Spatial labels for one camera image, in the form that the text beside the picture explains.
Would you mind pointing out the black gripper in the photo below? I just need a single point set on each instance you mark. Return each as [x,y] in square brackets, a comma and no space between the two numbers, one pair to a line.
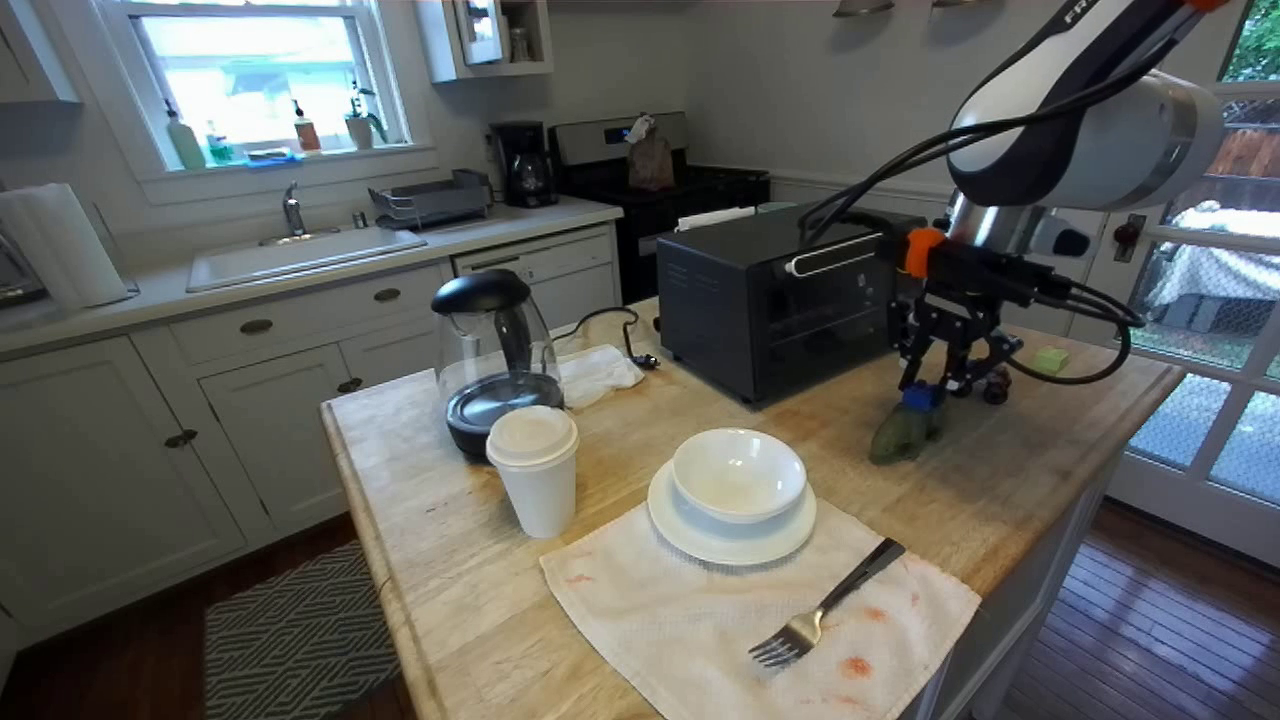
[951,317]

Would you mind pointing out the blue block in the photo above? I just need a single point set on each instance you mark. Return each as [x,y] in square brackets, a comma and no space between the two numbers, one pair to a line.
[922,398]

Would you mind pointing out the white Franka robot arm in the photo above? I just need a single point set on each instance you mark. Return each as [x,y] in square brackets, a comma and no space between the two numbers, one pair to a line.
[1081,123]

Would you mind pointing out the small toy car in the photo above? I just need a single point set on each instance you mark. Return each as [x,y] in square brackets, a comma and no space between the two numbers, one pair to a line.
[989,385]

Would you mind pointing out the green toy animal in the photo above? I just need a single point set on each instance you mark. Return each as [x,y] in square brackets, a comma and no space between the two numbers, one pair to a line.
[905,433]

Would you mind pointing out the light green block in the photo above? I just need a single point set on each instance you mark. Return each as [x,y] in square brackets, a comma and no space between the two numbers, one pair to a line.
[1051,360]

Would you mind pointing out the black toaster oven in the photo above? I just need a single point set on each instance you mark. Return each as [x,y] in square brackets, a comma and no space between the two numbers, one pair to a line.
[746,314]

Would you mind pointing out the white bowl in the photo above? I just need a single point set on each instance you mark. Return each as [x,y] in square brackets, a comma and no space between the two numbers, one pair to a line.
[736,475]

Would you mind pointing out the white glass pane door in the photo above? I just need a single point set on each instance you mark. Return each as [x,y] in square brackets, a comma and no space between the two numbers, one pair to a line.
[1203,426]

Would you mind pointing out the silver fork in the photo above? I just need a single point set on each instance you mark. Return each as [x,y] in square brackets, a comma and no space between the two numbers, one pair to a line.
[824,607]

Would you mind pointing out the white plate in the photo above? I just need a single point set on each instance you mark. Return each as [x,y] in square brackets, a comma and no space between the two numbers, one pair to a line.
[734,541]

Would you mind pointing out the black steel stove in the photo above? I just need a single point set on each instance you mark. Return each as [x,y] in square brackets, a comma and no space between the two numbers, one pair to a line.
[666,213]

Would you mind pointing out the folded white napkin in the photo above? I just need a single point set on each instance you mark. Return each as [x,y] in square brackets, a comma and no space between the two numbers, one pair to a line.
[595,376]

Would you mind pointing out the brown paper bag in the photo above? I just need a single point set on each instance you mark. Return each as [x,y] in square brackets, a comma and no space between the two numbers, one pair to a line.
[651,160]

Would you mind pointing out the stained white cloth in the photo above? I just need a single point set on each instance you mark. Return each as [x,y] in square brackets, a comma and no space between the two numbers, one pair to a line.
[692,625]

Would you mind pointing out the white paper cup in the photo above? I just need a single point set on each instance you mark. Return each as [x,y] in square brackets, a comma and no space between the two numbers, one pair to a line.
[533,464]

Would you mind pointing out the glass electric kettle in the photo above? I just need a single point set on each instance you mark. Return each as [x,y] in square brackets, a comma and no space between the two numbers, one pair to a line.
[495,360]

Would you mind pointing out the black coffee maker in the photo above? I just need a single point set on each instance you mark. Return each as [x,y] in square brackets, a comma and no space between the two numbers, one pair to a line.
[521,165]

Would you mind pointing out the grey dish rack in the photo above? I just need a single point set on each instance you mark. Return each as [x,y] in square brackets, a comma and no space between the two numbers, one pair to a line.
[429,202]

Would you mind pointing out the small potted plant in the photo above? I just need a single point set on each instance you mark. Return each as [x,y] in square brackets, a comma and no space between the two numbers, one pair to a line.
[361,123]

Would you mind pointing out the white kitchen sink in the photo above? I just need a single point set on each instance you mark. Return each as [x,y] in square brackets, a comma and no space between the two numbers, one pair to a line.
[294,257]

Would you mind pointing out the chrome faucet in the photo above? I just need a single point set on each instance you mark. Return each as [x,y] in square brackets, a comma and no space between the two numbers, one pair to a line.
[294,213]

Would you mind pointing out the white counter cabinets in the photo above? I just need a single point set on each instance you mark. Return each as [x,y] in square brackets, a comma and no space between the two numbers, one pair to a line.
[265,426]

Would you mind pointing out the patterned grey floor mat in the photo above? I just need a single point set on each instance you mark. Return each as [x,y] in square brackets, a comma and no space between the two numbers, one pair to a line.
[302,640]

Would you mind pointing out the kitchen window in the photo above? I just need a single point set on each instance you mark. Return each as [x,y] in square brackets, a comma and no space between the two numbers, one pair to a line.
[252,75]

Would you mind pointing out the green soap bottle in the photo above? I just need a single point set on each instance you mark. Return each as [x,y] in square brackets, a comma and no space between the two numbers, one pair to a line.
[184,142]

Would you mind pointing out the white paper towel roll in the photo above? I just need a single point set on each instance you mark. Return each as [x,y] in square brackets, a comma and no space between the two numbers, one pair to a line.
[61,246]

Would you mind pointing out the white wall cabinet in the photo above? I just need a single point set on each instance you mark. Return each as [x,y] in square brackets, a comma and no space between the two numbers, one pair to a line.
[485,41]

